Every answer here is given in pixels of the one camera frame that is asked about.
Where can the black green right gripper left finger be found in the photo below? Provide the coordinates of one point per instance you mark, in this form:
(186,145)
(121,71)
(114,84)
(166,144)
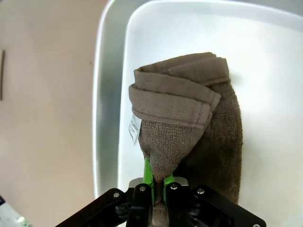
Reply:
(139,205)

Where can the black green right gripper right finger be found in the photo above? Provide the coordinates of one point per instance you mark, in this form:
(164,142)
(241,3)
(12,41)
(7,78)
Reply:
(184,205)

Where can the grey metal tray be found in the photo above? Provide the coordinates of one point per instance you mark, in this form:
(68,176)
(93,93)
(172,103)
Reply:
(165,35)

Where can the brown towel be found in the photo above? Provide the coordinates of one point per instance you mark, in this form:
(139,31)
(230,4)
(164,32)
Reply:
(189,118)

